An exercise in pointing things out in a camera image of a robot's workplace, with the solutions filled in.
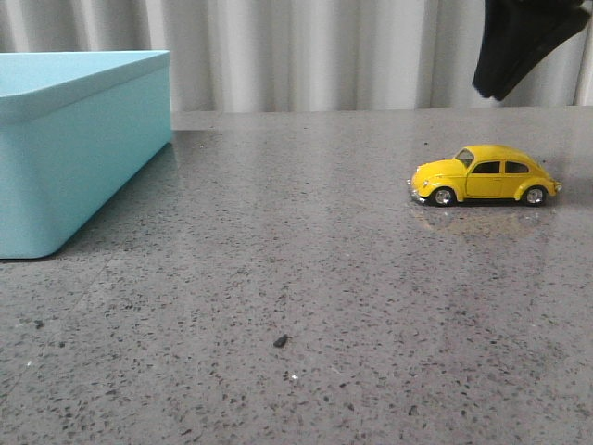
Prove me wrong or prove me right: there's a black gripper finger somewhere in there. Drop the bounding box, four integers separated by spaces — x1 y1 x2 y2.
473 0 591 101

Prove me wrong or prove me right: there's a yellow toy beetle car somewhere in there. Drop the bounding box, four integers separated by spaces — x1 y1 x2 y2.
408 145 561 207

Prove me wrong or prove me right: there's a light blue storage box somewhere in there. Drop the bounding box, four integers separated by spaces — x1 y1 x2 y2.
1 50 171 260

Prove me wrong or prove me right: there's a grey pleated curtain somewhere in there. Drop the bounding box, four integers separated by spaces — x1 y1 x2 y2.
0 0 593 114

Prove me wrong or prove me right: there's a small black debris piece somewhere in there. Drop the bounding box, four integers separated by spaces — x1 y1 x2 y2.
272 335 290 348

